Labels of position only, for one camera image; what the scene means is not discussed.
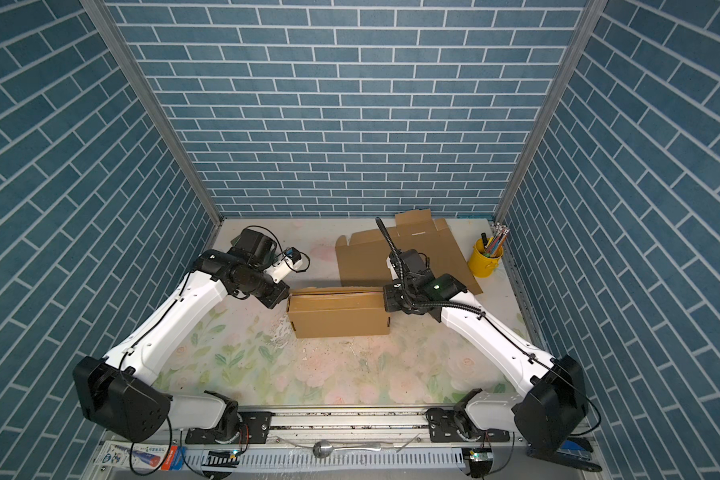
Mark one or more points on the metal spoon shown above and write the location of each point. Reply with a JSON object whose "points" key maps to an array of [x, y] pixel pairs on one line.
{"points": [[323, 449]]}

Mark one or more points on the blue black pliers tool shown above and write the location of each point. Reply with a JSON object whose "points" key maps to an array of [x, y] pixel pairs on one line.
{"points": [[574, 453]]}

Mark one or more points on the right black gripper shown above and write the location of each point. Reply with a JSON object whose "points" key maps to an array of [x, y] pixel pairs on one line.
{"points": [[389, 302]]}

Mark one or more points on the white blue product package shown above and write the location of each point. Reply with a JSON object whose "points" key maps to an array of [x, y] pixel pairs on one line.
{"points": [[143, 457]]}

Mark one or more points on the cardboard box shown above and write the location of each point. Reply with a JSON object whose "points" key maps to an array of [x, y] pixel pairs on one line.
{"points": [[362, 257], [338, 312]]}

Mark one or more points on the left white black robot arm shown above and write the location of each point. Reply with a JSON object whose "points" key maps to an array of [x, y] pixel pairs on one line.
{"points": [[117, 391]]}

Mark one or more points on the yellow pen cup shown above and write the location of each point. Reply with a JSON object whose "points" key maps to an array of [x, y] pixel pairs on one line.
{"points": [[479, 264]]}

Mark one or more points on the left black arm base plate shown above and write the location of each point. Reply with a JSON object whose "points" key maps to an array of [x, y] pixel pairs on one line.
{"points": [[239, 428]]}

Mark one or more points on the pens in cup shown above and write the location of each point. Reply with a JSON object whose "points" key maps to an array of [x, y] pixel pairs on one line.
{"points": [[491, 245]]}

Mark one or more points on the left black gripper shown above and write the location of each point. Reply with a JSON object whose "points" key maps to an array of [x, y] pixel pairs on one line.
{"points": [[274, 299]]}

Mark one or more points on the white slotted cable duct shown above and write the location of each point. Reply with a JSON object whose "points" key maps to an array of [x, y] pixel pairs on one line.
{"points": [[299, 460]]}

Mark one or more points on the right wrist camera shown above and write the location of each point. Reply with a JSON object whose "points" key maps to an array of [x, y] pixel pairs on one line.
{"points": [[392, 269]]}

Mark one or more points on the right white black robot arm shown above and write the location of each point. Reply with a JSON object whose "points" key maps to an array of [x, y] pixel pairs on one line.
{"points": [[550, 400]]}

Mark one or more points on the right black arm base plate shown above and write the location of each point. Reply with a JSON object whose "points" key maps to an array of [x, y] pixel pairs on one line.
{"points": [[451, 426]]}

